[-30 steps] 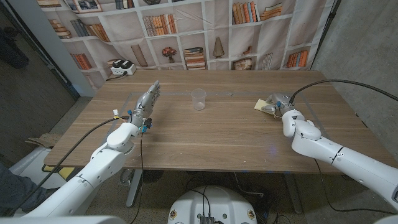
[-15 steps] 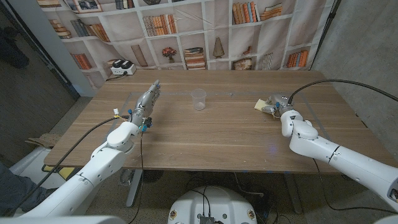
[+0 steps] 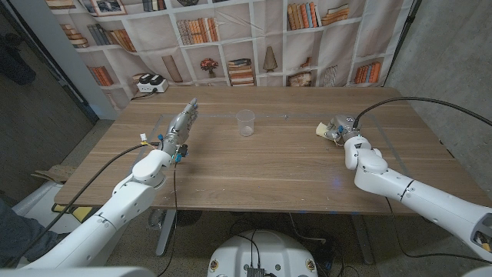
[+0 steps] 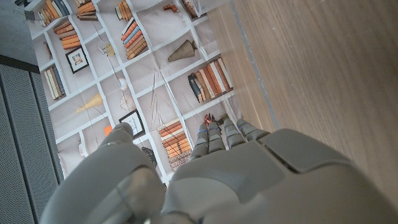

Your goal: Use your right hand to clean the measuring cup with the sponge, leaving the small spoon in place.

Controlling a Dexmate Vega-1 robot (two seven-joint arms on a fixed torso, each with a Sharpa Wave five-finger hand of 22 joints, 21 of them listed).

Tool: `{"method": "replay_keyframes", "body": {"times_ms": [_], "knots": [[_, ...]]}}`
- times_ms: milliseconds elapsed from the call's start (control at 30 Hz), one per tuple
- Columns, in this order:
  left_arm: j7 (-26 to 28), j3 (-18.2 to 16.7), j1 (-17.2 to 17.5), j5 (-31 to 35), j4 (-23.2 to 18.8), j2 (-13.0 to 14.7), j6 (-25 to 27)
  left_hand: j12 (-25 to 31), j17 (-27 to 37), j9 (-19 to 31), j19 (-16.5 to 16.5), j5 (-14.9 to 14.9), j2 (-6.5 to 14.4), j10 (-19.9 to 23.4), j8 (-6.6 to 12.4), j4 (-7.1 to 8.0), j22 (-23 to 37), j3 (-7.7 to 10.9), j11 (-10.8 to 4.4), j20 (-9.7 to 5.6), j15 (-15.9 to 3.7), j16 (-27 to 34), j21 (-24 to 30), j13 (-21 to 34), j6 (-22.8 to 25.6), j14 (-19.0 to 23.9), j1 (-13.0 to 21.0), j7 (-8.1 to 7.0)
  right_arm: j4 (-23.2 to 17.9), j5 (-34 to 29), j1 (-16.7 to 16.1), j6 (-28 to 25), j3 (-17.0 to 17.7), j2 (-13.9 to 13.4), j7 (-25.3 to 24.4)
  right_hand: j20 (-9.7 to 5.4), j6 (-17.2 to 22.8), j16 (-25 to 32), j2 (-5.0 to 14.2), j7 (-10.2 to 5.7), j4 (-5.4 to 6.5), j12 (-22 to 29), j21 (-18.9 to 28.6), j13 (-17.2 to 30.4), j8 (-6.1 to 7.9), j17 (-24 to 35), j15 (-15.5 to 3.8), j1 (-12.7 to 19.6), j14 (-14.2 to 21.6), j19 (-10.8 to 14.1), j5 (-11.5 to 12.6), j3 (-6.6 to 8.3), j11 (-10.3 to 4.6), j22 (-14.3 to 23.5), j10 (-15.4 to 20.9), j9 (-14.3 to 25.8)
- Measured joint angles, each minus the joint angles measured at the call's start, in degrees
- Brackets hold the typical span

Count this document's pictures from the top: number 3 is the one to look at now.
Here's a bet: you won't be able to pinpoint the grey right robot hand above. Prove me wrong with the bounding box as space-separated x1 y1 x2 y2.
324 114 362 143

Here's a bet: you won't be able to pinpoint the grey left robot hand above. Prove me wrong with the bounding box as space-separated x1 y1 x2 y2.
159 97 199 155

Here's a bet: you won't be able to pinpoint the yellow sponge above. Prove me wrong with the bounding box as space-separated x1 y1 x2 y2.
315 122 332 139

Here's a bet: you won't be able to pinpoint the clear plastic measuring cup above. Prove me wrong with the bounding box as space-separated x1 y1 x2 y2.
235 109 257 138

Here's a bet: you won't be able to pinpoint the white power strip, black plugs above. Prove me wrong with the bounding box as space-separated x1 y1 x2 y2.
136 73 169 94

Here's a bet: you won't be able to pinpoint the black round floor object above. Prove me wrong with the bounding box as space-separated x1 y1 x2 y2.
175 210 203 228

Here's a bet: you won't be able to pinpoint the printed bookshelf backdrop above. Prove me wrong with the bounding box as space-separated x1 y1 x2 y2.
44 0 414 111

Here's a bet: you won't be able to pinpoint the grey table leg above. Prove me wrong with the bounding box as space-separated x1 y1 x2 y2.
350 214 374 265
155 209 176 258

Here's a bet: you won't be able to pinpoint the black backdrop stand pole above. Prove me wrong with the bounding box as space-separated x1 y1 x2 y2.
382 0 422 88

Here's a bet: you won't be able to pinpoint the yellow and black floor item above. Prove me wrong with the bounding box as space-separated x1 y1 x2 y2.
52 202 94 223

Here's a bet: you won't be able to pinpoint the brown cardboard piece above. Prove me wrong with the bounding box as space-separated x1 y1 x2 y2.
30 164 78 184

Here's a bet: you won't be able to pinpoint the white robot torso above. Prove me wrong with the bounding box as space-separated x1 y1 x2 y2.
206 229 319 277

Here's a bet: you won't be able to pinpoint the white curved floor housing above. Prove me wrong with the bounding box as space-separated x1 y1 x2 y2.
11 180 78 235

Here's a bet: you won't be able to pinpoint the person in dark clothes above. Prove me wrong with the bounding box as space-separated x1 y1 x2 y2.
0 199 68 266

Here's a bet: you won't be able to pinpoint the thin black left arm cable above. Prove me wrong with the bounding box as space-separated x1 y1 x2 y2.
155 155 180 277

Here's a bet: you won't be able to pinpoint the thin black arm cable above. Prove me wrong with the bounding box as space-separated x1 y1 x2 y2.
155 155 180 277
384 196 492 266

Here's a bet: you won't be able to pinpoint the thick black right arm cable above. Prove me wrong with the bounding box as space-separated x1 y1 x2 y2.
352 96 492 130

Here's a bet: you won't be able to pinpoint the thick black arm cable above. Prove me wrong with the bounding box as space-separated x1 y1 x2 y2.
0 142 161 269
352 96 492 130

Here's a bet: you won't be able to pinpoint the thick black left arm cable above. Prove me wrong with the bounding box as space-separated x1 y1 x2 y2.
0 142 161 269

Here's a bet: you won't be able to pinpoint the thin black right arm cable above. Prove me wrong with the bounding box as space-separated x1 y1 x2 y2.
384 196 492 266

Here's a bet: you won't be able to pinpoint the black cable on torso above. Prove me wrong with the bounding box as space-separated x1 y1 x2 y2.
234 233 263 269

